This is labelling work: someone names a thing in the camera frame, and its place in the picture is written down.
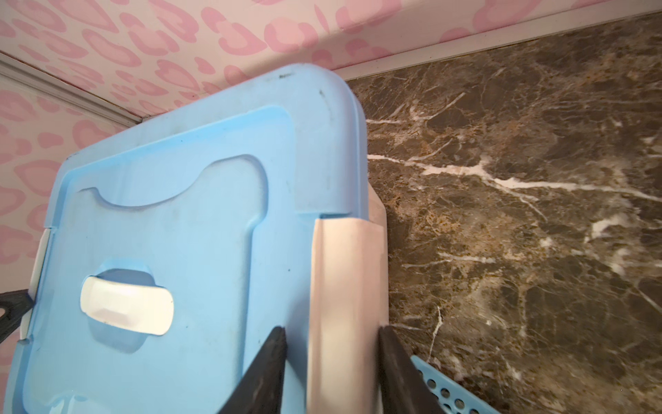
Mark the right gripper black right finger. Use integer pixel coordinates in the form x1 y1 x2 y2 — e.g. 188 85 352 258
378 325 443 414

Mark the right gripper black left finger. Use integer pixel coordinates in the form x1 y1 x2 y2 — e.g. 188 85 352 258
218 326 287 414

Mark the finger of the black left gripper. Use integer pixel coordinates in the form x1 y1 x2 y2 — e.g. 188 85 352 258
0 289 34 343

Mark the white plastic storage box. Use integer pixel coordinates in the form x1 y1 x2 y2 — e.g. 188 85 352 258
4 185 388 413

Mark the blue plastic box lid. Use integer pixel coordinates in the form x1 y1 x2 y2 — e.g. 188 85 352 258
3 64 368 413

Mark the blue test tube rack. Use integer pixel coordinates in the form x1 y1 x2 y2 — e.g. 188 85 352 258
410 355 499 414

